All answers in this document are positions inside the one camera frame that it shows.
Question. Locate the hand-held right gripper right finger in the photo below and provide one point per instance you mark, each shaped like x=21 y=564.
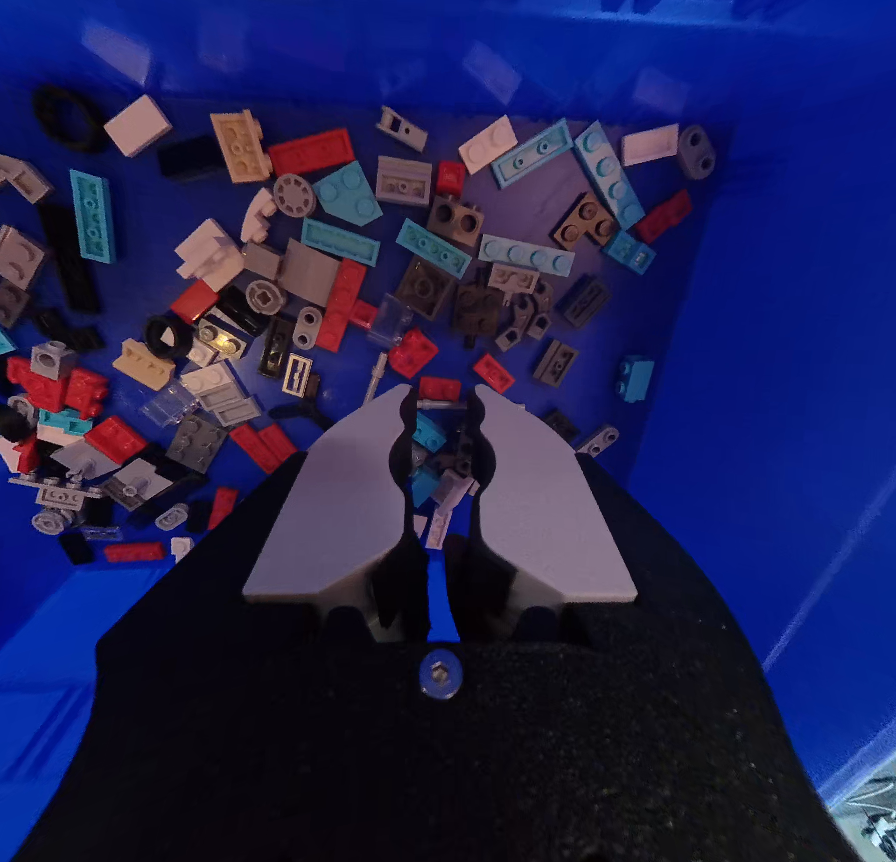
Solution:
x=553 y=519

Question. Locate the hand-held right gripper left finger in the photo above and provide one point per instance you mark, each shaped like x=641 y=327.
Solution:
x=329 y=519

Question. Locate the pile of toy bricks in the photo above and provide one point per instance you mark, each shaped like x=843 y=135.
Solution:
x=343 y=299

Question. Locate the blue tablecloth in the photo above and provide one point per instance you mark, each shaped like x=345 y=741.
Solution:
x=770 y=316

